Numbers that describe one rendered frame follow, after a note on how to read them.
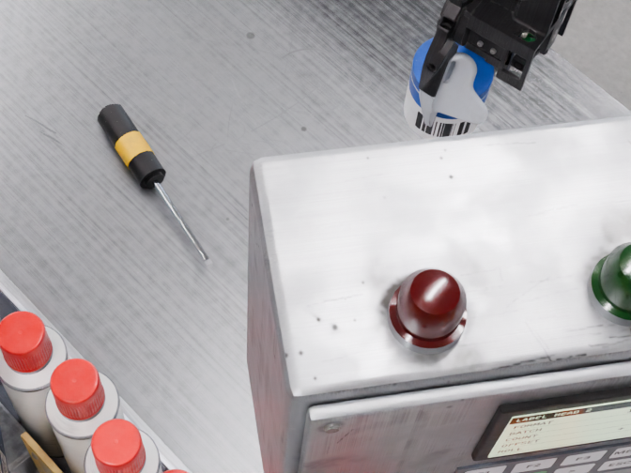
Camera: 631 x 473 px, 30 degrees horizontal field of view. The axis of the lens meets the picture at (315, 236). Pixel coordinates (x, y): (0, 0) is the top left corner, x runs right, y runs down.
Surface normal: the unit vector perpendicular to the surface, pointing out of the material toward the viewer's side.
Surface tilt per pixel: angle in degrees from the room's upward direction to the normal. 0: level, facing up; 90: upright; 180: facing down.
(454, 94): 74
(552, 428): 90
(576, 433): 90
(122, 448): 2
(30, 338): 2
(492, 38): 90
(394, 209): 0
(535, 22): 90
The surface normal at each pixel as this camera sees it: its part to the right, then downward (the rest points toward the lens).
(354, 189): 0.06, -0.47
